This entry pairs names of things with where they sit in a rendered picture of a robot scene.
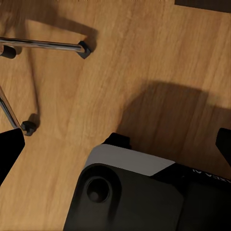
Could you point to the swivel chair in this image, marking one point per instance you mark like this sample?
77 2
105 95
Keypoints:
81 48

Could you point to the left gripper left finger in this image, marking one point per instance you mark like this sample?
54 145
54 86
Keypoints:
11 144

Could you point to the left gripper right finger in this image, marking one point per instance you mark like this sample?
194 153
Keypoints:
223 142

